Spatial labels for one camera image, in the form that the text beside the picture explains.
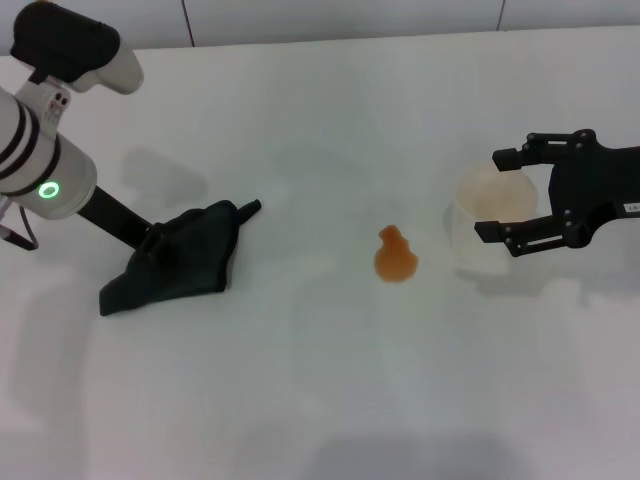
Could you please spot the orange liquid stain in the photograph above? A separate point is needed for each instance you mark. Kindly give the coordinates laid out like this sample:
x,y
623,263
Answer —
x,y
395,260

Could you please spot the translucent white plastic cup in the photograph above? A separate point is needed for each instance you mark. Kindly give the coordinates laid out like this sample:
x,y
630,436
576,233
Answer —
x,y
480,200

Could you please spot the dark cloth rag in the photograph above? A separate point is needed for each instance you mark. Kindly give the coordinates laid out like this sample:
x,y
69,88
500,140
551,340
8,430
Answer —
x,y
195,265

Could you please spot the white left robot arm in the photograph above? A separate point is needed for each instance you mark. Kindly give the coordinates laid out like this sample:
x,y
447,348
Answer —
x,y
45,160

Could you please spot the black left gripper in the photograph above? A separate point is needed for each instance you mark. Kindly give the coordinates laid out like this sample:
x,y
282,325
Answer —
x,y
115,220

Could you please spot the left wrist camera housing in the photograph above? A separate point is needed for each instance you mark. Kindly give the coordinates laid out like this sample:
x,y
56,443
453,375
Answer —
x,y
65,40

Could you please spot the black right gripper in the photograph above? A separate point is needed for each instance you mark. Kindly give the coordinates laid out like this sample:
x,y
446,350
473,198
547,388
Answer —
x,y
600,185

